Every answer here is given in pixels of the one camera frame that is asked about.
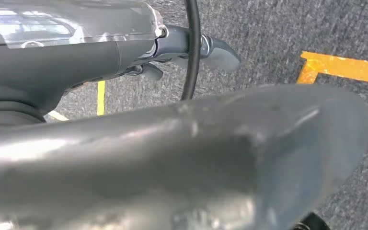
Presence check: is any pale yellow floor tape strip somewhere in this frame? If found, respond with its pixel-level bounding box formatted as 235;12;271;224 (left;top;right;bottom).
47;80;106;122

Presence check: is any black robot foot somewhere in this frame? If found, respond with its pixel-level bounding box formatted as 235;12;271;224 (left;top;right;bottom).
292;212;331;230

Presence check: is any black left camera cable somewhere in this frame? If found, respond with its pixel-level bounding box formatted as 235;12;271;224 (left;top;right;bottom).
180;0;202;102

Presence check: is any yellow floor tape frame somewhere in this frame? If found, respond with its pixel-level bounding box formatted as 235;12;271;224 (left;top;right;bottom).
297;50;368;86

